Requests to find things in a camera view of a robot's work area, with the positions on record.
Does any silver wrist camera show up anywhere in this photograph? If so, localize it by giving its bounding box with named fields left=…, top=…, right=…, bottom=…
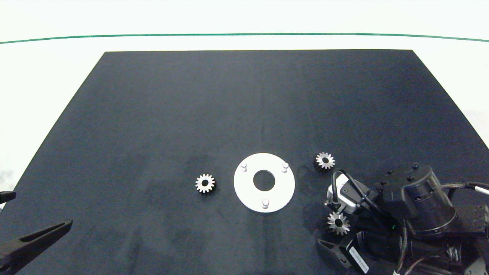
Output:
left=327, top=175, right=369, bottom=214

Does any round white pin plate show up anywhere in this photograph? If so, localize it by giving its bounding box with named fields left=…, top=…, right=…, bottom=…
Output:
left=233, top=153, right=295, bottom=213

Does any braided cable with white tag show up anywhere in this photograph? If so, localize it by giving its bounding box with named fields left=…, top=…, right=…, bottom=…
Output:
left=439, top=182, right=489, bottom=191

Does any dark rubber mat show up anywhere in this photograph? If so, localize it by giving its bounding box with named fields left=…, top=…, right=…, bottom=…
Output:
left=0, top=50, right=489, bottom=275

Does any black camera cable loop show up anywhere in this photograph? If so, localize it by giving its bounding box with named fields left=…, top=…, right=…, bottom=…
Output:
left=331, top=169, right=386, bottom=226

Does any small steel planetary gear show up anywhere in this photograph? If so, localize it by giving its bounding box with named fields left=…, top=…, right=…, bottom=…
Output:
left=327, top=212, right=351, bottom=236
left=315, top=152, right=336, bottom=170
left=195, top=174, right=217, bottom=194

